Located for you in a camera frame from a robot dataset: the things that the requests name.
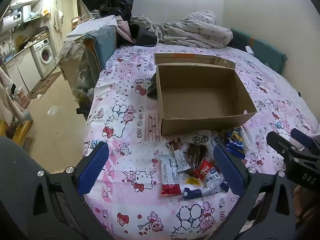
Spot clear plastic wrapped pile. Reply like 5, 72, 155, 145
56, 37, 98, 100

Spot white washing machine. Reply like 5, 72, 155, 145
31, 39, 57, 79

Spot pink cloth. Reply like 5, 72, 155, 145
116, 17, 135, 43

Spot white kitchen base cabinet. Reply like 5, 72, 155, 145
5, 47, 42, 93

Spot hanging beige towel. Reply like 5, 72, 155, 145
51, 9, 64, 34

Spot yellow stool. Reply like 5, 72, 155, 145
0, 119, 33, 145

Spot blue yellow snack packet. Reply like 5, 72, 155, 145
224, 127, 247, 159

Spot brown floor rug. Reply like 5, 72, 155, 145
27, 71, 62, 99

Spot teal padded panel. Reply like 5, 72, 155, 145
84, 26, 118, 72

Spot dark crumpled cloth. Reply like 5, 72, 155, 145
135, 26, 160, 47

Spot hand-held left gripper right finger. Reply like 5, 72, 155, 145
209, 142, 301, 240

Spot white sheet cover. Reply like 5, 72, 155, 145
66, 15, 118, 38

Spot person's right hand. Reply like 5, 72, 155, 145
292, 185, 320, 222

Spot dark grey pouch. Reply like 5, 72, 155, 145
146, 77, 158, 100

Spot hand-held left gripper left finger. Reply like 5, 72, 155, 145
31, 141, 115, 240

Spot small red candy packet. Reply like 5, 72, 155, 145
194, 160, 216, 180

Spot small white brown snack packet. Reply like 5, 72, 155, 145
167, 137, 189, 172

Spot teal pillow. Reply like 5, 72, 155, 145
230, 27, 288, 74

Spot white snack bar red end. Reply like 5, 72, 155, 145
157, 154, 182, 197

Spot white water heater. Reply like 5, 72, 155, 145
2, 10, 24, 32

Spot white blue-label cereal packet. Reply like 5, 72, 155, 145
183, 167, 225, 201

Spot brown chocolate snack bag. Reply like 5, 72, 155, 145
184, 129, 213, 178

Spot cardboard box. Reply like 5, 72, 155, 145
154, 52, 258, 137

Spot hanging pale clothes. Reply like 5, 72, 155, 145
0, 67, 19, 125

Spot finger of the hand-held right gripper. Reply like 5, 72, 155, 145
290, 128, 320, 153
266, 131, 299, 161

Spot crumpled grey printed quilt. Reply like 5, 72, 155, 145
130, 10, 233, 49

